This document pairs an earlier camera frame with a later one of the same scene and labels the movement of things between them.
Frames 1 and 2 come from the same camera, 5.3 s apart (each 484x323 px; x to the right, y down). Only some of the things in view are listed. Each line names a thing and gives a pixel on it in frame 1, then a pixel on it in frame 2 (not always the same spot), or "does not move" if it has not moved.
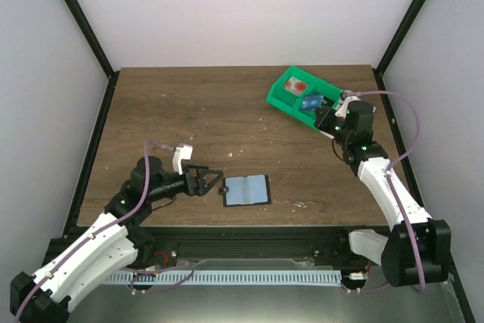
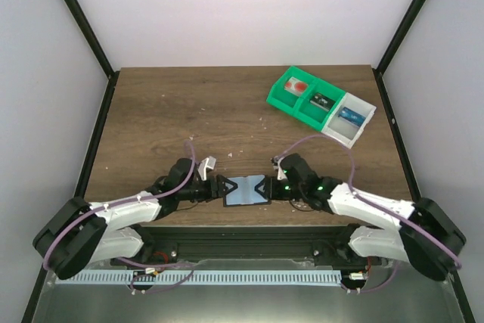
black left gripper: x=191 y=181 to x=214 y=187
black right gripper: x=324 y=117 to x=269 y=187
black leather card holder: x=246 y=191 does not move
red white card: x=296 y=86 does not move
